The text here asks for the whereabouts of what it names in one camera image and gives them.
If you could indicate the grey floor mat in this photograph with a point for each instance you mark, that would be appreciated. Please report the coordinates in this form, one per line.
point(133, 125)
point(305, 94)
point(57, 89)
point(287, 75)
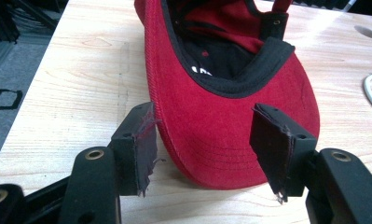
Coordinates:
point(6, 96)

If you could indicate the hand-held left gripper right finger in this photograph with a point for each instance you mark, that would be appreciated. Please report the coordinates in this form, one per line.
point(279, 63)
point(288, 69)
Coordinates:
point(339, 183)

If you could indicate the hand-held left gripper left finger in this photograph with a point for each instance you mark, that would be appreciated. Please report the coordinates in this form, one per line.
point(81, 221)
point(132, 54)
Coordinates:
point(96, 183)

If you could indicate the black metal stand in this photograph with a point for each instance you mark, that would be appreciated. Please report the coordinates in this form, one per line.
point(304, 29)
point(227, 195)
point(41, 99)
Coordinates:
point(17, 17)

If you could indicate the red baseball cap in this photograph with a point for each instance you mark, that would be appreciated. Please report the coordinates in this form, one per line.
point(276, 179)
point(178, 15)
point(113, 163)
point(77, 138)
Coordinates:
point(224, 102)

